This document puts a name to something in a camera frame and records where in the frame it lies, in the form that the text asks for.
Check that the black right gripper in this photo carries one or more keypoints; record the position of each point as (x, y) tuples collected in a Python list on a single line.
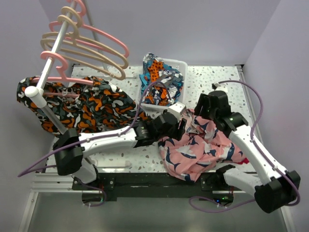
[(203, 99)]

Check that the white plastic basket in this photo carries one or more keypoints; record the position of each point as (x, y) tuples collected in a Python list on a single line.
[(179, 65)]

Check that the camouflage orange black shorts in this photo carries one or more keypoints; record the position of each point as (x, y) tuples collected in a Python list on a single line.
[(91, 109)]

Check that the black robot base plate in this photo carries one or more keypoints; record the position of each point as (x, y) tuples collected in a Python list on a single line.
[(154, 185)]

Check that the red folded cloth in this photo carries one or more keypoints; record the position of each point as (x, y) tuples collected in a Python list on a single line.
[(244, 161)]

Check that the blue orange patterned garment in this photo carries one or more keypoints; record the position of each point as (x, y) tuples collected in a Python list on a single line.
[(169, 81)]

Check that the pink patterned shorts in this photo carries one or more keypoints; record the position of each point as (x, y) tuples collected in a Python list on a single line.
[(200, 149)]

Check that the white clothes rack rail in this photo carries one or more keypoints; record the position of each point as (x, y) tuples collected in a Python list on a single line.
[(35, 93)]

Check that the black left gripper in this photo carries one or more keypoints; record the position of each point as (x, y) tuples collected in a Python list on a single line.
[(177, 133)]

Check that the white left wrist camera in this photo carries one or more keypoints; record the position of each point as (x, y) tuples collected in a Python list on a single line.
[(177, 109)]

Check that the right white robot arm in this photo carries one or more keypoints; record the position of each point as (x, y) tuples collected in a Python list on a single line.
[(274, 186)]

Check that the pink hanger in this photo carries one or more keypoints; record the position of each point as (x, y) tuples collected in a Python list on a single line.
[(75, 19), (60, 69)]

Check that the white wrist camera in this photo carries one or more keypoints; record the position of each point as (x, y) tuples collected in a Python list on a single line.
[(219, 87), (177, 109)]

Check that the pink hanger front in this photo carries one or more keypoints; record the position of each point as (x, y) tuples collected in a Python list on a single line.
[(60, 69)]

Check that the pink hanger rear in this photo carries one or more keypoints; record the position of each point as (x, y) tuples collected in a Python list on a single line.
[(75, 19)]

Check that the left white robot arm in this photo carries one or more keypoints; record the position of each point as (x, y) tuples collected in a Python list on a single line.
[(73, 149)]

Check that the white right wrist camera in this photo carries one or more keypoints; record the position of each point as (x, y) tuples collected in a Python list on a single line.
[(219, 87)]

